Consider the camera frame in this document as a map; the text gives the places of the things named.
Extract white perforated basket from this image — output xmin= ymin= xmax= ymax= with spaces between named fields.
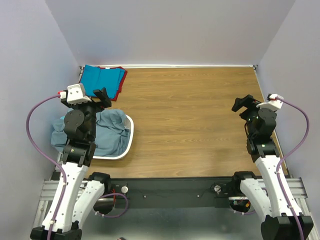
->
xmin=93 ymin=109 xmax=134 ymax=160

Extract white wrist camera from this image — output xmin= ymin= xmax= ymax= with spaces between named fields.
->
xmin=58 ymin=83 xmax=92 ymax=105
xmin=257 ymin=93 xmax=284 ymax=112

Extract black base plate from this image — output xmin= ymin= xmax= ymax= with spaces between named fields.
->
xmin=104 ymin=176 xmax=249 ymax=209

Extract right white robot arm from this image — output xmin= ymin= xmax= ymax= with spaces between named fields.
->
xmin=230 ymin=94 xmax=314 ymax=240

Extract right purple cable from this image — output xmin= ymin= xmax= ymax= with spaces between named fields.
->
xmin=274 ymin=98 xmax=311 ymax=240

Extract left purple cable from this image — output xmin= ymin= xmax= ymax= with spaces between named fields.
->
xmin=25 ymin=94 xmax=68 ymax=240

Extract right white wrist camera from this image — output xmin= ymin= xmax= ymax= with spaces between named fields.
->
xmin=257 ymin=93 xmax=284 ymax=112

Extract folded red t shirt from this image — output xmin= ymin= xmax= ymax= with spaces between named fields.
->
xmin=97 ymin=66 xmax=128 ymax=101

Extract purple cable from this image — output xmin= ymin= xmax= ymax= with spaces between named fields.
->
xmin=25 ymin=94 xmax=68 ymax=240
xmin=274 ymin=98 xmax=311 ymax=240

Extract grey-blue t shirt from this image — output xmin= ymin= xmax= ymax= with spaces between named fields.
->
xmin=51 ymin=109 xmax=131 ymax=157

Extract folded teal t shirt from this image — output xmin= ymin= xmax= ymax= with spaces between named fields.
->
xmin=80 ymin=65 xmax=128 ymax=101

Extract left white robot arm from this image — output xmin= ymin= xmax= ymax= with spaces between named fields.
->
xmin=30 ymin=84 xmax=112 ymax=240

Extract aluminium frame rail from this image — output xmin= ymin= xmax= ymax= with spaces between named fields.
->
xmin=29 ymin=177 xmax=320 ymax=240

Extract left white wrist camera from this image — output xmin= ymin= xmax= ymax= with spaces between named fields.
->
xmin=58 ymin=83 xmax=92 ymax=105

